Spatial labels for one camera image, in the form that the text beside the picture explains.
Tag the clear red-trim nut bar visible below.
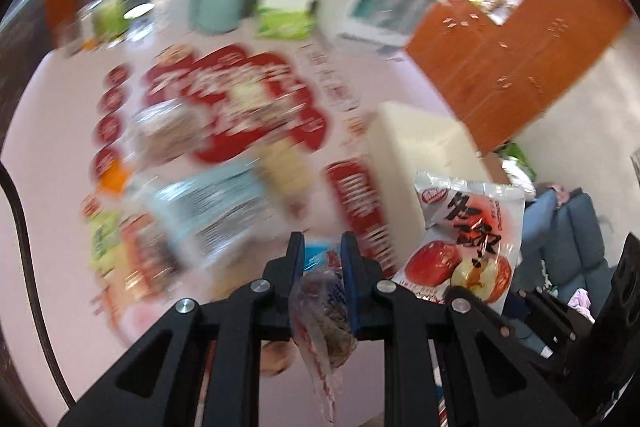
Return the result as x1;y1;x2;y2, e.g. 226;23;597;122
288;243;357;426

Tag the large white-blue snack bag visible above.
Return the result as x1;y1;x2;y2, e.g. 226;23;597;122
126;159;280;270

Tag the red-edged barcode snack pack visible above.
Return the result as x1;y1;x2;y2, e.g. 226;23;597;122
120;213;179;300

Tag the apple print snack bag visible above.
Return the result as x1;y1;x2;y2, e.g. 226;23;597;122
393;171;525;313

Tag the green snack pouch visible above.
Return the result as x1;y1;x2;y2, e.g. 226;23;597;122
89;210;122;275

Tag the brown bread slice pack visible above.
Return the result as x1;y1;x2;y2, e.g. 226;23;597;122
129;98;205;168

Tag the blue sofa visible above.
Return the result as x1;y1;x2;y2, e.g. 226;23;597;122
511;188;614;317

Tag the pink printed table mat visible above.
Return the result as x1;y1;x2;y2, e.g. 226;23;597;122
1;20;457;397

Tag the white plastic storage bin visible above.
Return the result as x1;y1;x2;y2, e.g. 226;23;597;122
366;101;490;235

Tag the green tissue pack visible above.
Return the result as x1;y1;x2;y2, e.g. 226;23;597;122
255;0;316;40

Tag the orange wooden cabinet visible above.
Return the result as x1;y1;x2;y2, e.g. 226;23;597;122
407;0;632;153

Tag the teal cylindrical canister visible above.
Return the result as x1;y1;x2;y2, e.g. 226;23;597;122
190;0;244;35

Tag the green label bottle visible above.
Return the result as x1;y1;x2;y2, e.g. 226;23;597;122
94;0;129;42

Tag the black cable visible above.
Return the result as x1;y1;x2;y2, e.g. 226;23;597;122
0;160;76;410

